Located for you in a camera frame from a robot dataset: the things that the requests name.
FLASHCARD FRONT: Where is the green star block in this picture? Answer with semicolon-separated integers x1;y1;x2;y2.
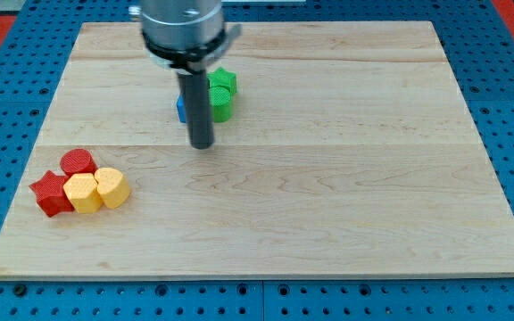
207;67;237;95

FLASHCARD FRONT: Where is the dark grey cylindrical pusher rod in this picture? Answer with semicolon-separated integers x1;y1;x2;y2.
178;70;214;149

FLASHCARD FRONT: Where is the yellow heart block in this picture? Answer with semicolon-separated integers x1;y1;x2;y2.
95;168;131;209

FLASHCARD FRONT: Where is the green cylinder block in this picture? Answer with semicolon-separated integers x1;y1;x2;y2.
209;86;232;123

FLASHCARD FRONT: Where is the blue triangle block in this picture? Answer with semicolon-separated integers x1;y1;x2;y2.
176;95;187;123

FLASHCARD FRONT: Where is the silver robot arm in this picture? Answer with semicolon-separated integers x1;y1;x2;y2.
128;0;242;150

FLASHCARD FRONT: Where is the yellow hexagon block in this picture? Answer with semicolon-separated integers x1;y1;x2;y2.
63;173;103;214

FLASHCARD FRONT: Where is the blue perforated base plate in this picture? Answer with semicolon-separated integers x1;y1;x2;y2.
0;0;514;320

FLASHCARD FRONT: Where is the light wooden board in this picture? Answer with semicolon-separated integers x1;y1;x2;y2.
0;21;514;281

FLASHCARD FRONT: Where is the red cylinder block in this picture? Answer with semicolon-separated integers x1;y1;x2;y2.
60;148;97;177

